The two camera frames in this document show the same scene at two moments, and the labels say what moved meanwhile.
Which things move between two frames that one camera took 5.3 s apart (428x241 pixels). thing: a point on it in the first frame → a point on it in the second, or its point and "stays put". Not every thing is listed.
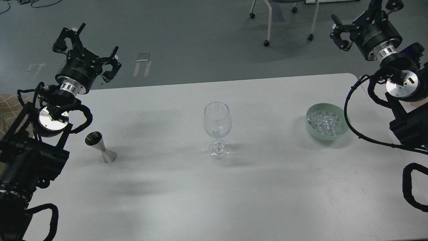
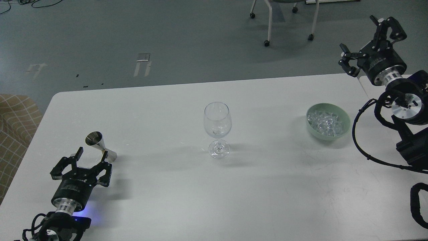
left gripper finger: (109, 75) → (103, 165)
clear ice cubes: (326, 123) stays put
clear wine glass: (217, 122) stays put
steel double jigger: (95, 139) stays put
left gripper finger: (60, 45) → (57, 172)
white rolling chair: (294, 10) stays put
